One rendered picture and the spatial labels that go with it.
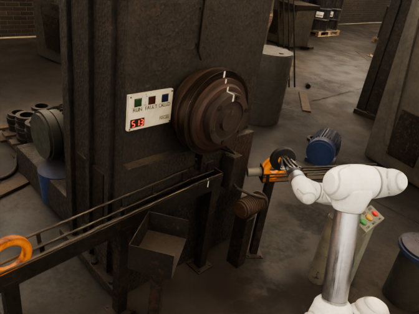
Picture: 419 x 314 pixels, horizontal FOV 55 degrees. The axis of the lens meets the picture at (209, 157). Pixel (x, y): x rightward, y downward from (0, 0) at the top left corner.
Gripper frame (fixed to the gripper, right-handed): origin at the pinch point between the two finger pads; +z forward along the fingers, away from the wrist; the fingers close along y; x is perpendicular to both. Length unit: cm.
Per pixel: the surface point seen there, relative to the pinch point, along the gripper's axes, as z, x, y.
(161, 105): -8, 32, -76
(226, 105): -12, 36, -44
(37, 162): 86, -64, -156
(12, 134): 154, -78, -190
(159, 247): -51, -22, -76
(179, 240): -47, -21, -66
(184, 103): -12, 36, -65
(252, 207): -5.5, -34.5, -13.5
